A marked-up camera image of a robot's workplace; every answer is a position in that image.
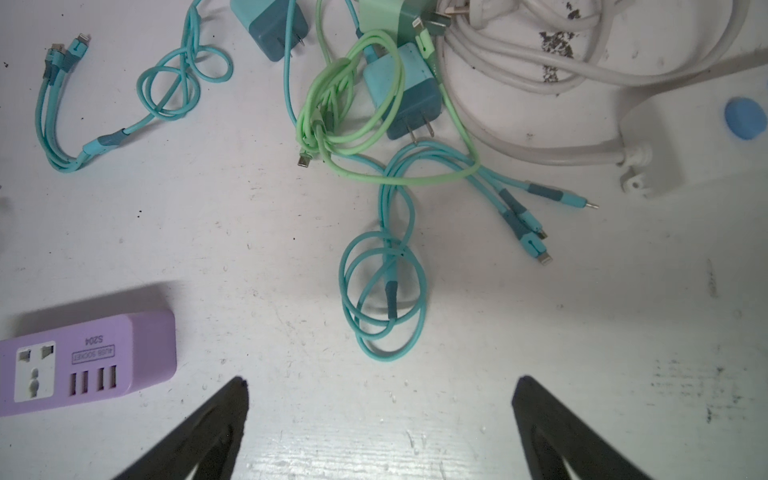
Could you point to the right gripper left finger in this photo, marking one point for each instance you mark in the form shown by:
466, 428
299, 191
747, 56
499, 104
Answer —
205, 445

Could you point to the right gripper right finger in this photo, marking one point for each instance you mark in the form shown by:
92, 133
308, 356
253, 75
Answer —
557, 443

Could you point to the purple power socket strip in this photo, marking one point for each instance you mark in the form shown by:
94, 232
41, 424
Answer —
89, 361

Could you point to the white power strip blue outlets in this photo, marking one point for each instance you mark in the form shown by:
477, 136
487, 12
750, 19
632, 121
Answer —
697, 134

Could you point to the teal charger adapter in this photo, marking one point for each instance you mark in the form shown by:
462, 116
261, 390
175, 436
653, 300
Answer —
270, 25
421, 102

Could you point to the green charger adapter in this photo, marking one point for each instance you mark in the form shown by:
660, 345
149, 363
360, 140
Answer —
396, 17

